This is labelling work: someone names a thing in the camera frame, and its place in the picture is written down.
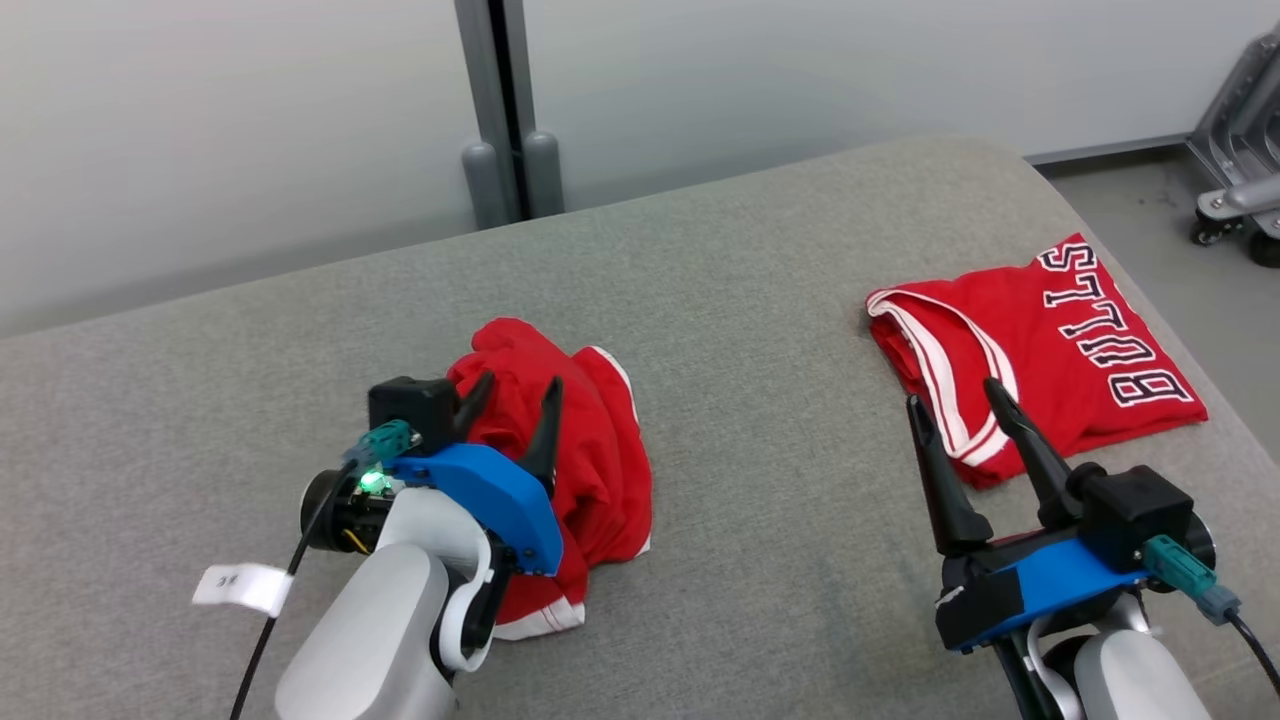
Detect grey partition post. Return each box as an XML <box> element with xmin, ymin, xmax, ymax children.
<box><xmin>454</xmin><ymin>0</ymin><xmax>567</xmax><ymax>231</ymax></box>

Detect thin black cable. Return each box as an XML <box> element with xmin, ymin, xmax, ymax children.
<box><xmin>229</xmin><ymin>460</ymin><xmax>363</xmax><ymax>720</ymax></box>
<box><xmin>1228</xmin><ymin>610</ymin><xmax>1280</xmax><ymax>696</ymax></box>

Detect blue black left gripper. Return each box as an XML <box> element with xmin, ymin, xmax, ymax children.
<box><xmin>388</xmin><ymin>372</ymin><xmax>565</xmax><ymax>578</ymax></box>

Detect red shorts with white hem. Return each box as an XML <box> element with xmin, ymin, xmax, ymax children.
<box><xmin>446</xmin><ymin>317</ymin><xmax>654</xmax><ymax>642</ymax></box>

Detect teal cable connector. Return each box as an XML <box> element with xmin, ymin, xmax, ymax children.
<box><xmin>1143</xmin><ymin>534</ymin><xmax>1242</xmax><ymax>627</ymax></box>
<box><xmin>343</xmin><ymin>419</ymin><xmax>417</xmax><ymax>473</ymax></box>

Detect red Bulls basketball jersey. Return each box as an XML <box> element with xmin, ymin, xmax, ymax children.
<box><xmin>865</xmin><ymin>232</ymin><xmax>1209</xmax><ymax>492</ymax></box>

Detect grey metal stand with casters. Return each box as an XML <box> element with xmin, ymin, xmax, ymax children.
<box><xmin>1186</xmin><ymin>27</ymin><xmax>1280</xmax><ymax>270</ymax></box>

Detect white paper cable tag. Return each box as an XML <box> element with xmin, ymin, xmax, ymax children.
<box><xmin>192</xmin><ymin>562</ymin><xmax>294</xmax><ymax>619</ymax></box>

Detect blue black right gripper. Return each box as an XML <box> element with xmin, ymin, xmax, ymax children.
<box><xmin>904</xmin><ymin>377</ymin><xmax>1153</xmax><ymax>654</ymax></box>

